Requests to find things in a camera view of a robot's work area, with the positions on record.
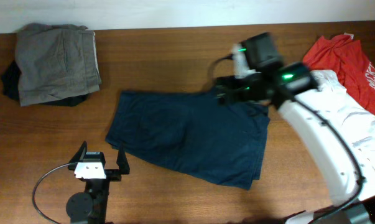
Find navy blue shorts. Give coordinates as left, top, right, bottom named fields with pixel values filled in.
left=106, top=90, right=270, bottom=190

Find black folded garment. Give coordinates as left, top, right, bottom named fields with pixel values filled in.
left=1, top=60, right=89, bottom=107

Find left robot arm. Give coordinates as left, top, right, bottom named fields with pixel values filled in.
left=66, top=141, right=130, bottom=224

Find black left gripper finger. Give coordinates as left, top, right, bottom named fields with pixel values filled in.
left=116, top=144, right=130, bottom=175
left=68, top=141, right=87, bottom=170

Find white garment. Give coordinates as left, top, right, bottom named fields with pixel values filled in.
left=310, top=32, right=375, bottom=175

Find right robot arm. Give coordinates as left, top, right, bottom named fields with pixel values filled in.
left=215, top=32, right=375, bottom=223

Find grey folded trousers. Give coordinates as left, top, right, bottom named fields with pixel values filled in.
left=15, top=23, right=101, bottom=106

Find red t-shirt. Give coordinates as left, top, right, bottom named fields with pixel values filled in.
left=302, top=32, right=375, bottom=147

